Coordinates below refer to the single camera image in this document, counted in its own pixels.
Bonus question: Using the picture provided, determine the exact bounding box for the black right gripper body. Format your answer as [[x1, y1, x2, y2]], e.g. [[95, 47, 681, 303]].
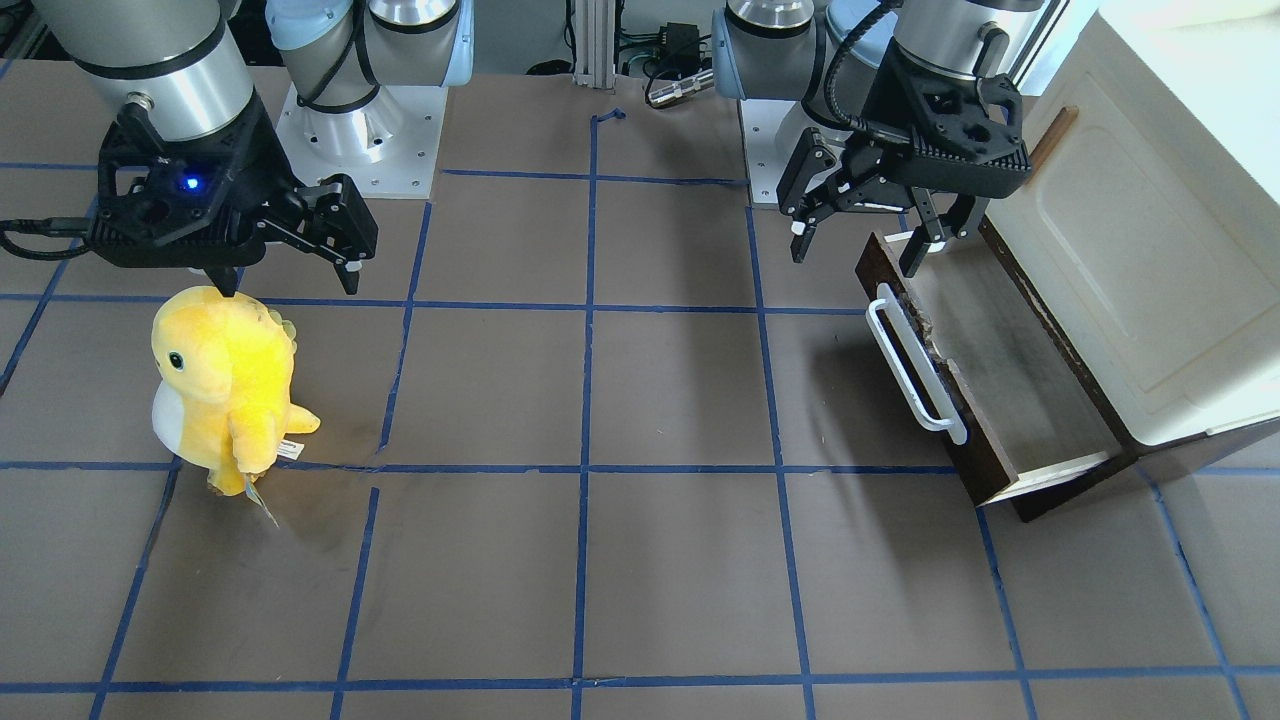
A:
[[238, 183, 346, 252]]

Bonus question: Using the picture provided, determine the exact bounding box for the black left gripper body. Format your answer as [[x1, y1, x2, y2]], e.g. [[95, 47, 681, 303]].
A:
[[835, 140, 913, 213]]

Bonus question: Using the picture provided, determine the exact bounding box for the dark brown wooden drawer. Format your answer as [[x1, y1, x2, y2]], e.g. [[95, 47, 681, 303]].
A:
[[856, 223, 1137, 521]]

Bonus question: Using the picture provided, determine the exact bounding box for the white drawer handle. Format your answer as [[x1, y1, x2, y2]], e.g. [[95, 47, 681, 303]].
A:
[[865, 283, 969, 446]]

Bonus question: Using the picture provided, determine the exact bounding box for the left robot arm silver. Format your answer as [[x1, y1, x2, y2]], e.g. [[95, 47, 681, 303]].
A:
[[712, 1, 1041, 277]]

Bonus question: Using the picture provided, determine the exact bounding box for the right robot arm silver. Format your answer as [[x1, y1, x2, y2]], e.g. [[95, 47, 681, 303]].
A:
[[36, 1, 474, 296]]

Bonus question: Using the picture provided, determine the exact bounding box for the yellow plush dinosaur toy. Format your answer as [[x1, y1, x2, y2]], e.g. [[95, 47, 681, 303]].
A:
[[150, 286, 321, 498]]

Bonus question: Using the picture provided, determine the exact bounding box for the cream white plastic cabinet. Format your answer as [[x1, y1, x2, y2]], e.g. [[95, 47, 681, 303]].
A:
[[989, 1, 1279, 445]]

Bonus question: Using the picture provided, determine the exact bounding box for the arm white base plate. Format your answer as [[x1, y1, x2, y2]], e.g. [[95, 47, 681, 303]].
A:
[[739, 99, 850, 211], [275, 86, 449, 200]]

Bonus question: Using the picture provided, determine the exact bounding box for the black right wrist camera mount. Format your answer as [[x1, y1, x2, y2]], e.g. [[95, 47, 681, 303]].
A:
[[84, 92, 298, 269]]

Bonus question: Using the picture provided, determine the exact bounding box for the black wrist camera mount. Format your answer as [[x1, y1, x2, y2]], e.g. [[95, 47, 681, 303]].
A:
[[854, 40, 1034, 199], [84, 92, 298, 269]]

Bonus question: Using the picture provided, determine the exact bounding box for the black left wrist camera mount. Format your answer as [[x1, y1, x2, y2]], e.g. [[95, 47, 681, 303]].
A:
[[854, 40, 1034, 199]]

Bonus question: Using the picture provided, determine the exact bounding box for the aluminium frame post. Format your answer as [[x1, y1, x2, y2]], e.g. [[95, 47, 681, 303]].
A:
[[572, 0, 617, 92]]

